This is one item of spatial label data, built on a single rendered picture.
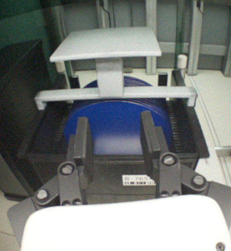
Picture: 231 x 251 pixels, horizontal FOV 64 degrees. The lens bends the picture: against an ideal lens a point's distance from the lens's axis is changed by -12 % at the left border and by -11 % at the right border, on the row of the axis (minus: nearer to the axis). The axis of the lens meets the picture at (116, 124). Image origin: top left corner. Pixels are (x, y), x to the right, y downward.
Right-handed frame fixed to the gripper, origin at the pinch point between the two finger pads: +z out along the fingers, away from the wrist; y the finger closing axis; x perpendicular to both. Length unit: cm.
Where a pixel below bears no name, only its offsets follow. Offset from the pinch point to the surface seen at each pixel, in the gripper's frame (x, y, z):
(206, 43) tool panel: -19, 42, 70
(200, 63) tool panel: -29, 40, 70
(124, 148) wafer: -17.1, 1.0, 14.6
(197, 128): -7.1, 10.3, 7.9
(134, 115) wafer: -9.4, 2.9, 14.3
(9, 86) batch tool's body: -4.4, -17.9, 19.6
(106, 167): -8.8, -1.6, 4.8
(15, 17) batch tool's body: 4.7, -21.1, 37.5
